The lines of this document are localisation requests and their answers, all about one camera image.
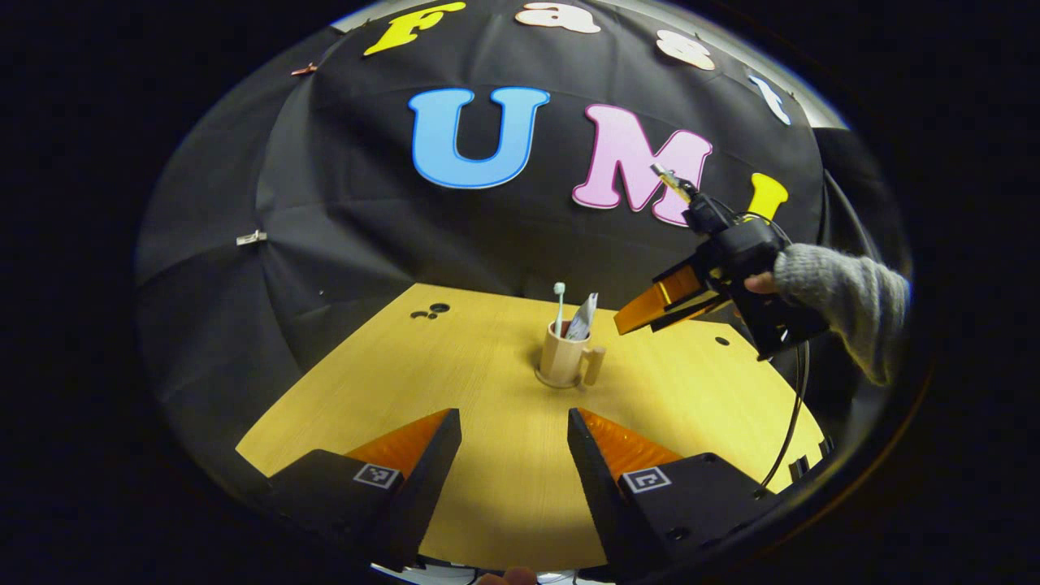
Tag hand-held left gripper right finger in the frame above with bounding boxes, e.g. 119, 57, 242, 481
566, 407, 781, 583

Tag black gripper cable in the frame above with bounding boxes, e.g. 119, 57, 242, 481
760, 341, 812, 490

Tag wooden desktop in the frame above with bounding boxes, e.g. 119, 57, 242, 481
236, 283, 830, 574

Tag black backdrop cloth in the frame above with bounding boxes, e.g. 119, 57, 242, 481
134, 0, 911, 505

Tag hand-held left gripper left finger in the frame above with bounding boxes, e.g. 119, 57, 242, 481
264, 408, 462, 572

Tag white toothpaste tube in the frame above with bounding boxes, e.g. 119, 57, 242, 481
566, 292, 600, 341

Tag beige cup with handle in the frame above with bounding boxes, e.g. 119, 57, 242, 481
536, 319, 607, 389

